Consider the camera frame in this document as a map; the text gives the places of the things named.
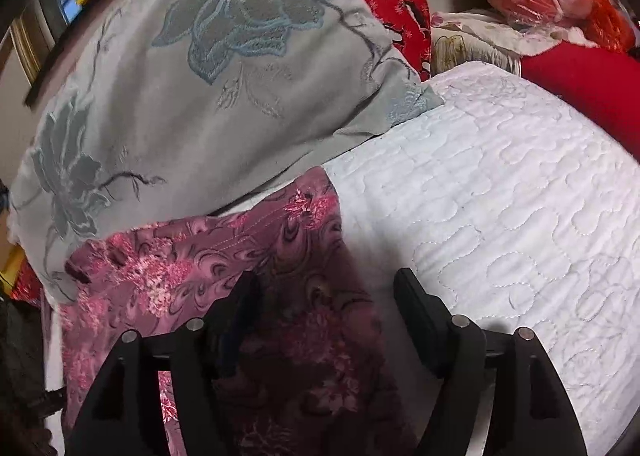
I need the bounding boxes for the yellow plastic object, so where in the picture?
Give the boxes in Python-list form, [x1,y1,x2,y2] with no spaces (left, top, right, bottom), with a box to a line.
[0,245,27,298]

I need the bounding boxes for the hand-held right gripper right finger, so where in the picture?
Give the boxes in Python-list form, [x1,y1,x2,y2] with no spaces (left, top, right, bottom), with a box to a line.
[393,267,588,456]

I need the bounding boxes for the dark mesh cloth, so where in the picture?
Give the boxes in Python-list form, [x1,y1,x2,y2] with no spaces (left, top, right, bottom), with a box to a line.
[0,293,67,456]

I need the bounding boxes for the grey floral pillow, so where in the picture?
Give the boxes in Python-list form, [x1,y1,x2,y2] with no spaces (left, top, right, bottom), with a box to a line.
[9,0,445,304]

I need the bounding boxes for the cream printed cloth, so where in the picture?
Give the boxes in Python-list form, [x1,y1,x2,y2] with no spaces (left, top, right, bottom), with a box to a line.
[430,10,591,76]

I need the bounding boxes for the white quilted bedspread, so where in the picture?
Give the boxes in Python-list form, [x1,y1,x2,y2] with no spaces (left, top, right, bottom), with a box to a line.
[220,59,640,456]

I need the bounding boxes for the window frame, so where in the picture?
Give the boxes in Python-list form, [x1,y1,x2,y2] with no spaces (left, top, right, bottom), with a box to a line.
[22,0,168,110]

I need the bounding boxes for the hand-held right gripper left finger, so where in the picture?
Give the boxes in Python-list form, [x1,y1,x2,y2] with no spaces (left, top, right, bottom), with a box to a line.
[65,270,263,456]

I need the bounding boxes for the pink floral top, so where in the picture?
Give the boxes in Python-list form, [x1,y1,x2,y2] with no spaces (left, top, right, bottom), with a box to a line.
[60,165,416,456]

